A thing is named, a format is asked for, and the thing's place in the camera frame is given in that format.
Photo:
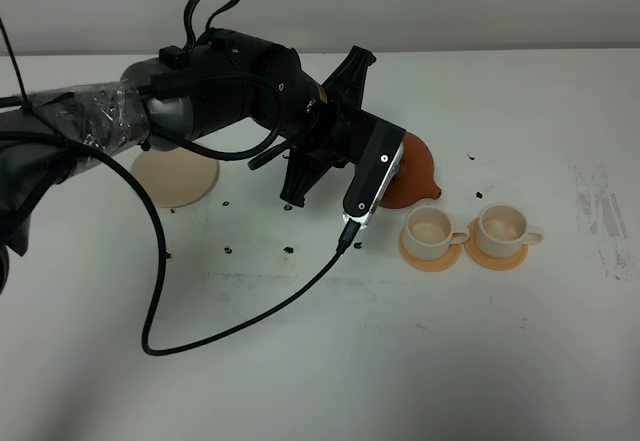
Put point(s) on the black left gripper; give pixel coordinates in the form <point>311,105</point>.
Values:
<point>342,130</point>

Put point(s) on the brown clay teapot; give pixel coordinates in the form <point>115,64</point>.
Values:
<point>414,180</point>

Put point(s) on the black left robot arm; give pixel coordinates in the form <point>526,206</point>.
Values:
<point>229,97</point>

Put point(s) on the beige teapot saucer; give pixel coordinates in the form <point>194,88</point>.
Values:
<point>175,178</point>

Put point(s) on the left white teacup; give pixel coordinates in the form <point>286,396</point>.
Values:
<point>428,233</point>

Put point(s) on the white teacup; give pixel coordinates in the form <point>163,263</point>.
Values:
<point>502,230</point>
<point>428,233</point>

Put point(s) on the left orange coaster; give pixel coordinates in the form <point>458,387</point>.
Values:
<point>446,261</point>

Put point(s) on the orange coaster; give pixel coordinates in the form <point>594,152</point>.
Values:
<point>446,261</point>
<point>489,262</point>

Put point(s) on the right white teacup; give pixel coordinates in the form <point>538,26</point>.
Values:
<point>502,230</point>

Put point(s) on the right orange coaster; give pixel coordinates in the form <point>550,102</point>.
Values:
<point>489,262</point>

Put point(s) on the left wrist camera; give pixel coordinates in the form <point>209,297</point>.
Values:
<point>375,168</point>

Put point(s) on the black cable tie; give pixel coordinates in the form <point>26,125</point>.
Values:
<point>12,61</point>

